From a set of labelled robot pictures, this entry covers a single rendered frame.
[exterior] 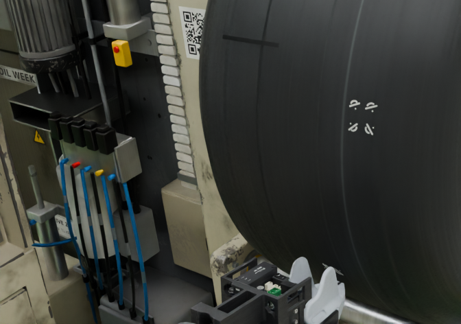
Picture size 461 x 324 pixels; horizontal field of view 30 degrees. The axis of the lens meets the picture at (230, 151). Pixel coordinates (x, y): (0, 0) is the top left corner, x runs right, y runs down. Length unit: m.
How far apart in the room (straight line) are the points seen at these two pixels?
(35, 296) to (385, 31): 0.84
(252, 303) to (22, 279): 0.67
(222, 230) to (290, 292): 0.54
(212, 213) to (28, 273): 0.31
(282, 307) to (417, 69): 0.25
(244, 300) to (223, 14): 0.29
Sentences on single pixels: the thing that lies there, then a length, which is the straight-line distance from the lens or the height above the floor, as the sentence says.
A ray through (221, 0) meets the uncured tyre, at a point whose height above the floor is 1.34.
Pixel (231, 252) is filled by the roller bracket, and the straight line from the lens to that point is 1.19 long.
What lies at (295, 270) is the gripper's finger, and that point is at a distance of 0.90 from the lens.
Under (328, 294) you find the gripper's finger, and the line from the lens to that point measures 0.89.
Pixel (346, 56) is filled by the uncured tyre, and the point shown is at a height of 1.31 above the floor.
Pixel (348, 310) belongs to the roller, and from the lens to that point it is 1.12.
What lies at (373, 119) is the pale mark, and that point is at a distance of 0.78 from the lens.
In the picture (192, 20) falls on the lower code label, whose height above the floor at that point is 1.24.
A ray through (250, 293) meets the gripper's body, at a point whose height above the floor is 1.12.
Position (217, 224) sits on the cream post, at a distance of 1.33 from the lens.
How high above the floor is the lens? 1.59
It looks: 26 degrees down
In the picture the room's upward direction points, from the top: 8 degrees counter-clockwise
